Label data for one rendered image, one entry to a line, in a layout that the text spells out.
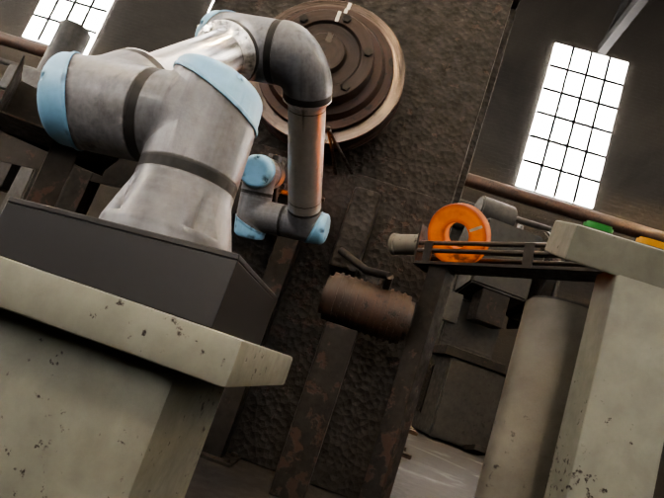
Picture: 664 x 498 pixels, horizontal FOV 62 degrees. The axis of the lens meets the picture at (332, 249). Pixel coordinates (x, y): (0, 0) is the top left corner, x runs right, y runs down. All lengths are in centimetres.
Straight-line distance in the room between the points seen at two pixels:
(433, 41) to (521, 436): 138
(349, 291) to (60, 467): 87
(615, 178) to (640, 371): 816
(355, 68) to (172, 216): 110
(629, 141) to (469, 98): 745
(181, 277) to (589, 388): 53
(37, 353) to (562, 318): 71
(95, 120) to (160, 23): 903
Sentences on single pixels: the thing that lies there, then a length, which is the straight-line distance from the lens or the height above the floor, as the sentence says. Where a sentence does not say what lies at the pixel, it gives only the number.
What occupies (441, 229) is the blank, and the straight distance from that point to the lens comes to 138.
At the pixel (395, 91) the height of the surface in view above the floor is 111.
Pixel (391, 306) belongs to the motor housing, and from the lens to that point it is 131.
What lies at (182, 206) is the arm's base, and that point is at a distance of 59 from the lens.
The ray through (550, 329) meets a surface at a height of 47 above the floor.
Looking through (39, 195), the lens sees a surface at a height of 46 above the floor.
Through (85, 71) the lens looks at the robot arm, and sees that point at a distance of 72.
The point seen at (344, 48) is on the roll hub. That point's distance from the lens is 163.
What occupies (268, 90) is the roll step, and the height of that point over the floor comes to 99.
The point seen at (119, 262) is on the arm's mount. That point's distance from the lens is 53.
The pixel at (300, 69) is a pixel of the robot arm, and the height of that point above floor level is 78.
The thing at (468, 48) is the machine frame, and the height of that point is 141.
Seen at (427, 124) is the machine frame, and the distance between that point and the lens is 180.
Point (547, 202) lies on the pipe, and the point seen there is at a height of 319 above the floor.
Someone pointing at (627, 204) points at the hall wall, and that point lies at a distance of 888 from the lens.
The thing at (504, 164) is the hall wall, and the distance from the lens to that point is 845.
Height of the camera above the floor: 30
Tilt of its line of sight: 12 degrees up
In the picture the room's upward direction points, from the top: 19 degrees clockwise
